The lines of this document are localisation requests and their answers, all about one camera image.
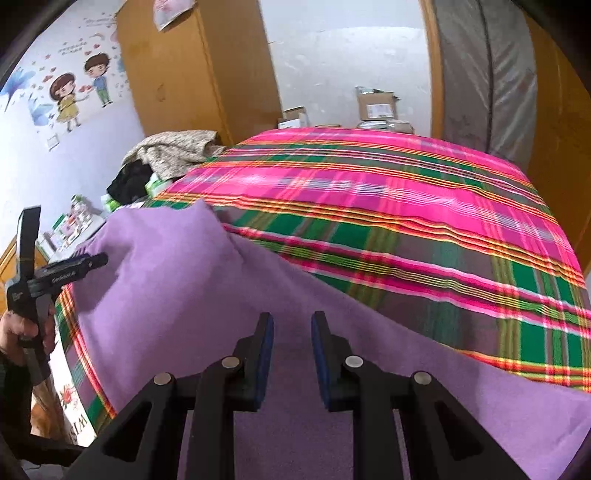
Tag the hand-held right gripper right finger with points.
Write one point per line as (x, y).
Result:
(318, 346)

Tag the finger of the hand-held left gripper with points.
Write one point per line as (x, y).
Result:
(94, 262)

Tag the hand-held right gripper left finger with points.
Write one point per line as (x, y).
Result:
(265, 341)

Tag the purple fleece garment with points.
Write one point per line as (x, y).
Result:
(184, 300)

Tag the person's left forearm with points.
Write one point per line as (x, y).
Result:
(14, 401)

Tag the person's left hand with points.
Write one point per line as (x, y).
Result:
(11, 332)

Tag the wooden headboard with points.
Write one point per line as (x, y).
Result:
(11, 267)

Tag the pile of medicine boxes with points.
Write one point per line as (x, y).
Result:
(74, 226)

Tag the black garment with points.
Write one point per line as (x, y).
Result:
(129, 182)

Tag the green white tissue pack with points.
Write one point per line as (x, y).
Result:
(157, 184)

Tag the white floral bed sheet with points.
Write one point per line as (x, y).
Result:
(74, 397)

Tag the floral quilted jacket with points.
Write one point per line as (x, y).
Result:
(175, 150)

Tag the pink green plaid bed sheet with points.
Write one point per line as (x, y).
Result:
(392, 207)

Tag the wooden wardrobe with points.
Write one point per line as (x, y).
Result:
(184, 69)

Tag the white box with dark label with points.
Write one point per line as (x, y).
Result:
(293, 119)

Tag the brown cardboard parcel box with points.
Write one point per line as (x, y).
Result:
(376, 106)

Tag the pink white plastic bag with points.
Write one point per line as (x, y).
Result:
(171, 11)

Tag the wooden door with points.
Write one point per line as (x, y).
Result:
(558, 138)

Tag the white wall socket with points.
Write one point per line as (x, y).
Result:
(53, 142)

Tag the cartoon couple wall sticker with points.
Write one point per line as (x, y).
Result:
(69, 83)

